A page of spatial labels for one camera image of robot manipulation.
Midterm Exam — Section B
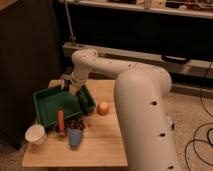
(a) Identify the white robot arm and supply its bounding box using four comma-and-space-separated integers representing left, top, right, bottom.
70, 49, 181, 171

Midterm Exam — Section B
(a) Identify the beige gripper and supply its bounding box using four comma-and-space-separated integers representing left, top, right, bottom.
61, 71, 88, 96

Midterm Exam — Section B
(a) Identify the orange carrot toy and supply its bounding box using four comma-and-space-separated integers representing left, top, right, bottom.
58, 110, 65, 132

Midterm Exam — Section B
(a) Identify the metal pole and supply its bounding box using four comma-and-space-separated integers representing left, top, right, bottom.
64, 0, 76, 45

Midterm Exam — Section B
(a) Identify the green plastic tray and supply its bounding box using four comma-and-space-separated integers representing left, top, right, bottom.
33, 85, 96, 128

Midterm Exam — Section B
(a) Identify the wooden shelf beam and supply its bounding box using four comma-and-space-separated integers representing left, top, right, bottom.
62, 42, 213, 79

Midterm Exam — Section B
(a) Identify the black floor cable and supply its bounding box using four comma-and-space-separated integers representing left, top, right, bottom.
184, 61, 213, 168

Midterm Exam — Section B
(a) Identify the white paper cup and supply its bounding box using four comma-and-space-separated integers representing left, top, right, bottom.
25, 124, 47, 145

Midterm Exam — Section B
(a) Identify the black object on shelf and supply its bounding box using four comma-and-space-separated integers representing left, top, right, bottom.
161, 55, 191, 64

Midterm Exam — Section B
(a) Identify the dark grape bunch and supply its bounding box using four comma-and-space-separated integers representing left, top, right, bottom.
54, 118, 85, 137

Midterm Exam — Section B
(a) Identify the wooden table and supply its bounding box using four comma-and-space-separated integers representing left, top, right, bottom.
22, 80, 127, 167

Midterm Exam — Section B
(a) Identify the blue plastic cup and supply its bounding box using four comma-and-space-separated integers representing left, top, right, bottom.
68, 129, 82, 147

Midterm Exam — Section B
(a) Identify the orange round fruit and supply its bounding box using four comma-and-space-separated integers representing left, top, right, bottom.
97, 102, 109, 115

